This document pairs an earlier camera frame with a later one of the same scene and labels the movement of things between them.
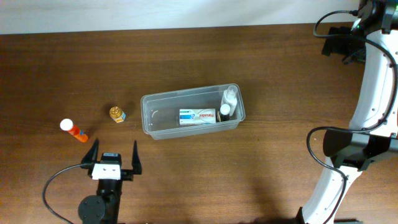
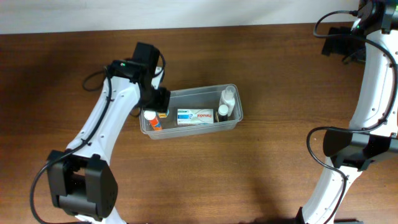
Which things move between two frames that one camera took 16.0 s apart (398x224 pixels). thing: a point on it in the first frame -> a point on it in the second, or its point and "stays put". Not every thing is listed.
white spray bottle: (229, 98) stays put
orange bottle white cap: (66, 124) -> (150, 115)
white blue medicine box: (197, 116) stays put
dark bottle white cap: (225, 110) stays put
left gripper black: (128, 173) -> (159, 99)
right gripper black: (334, 43) stays put
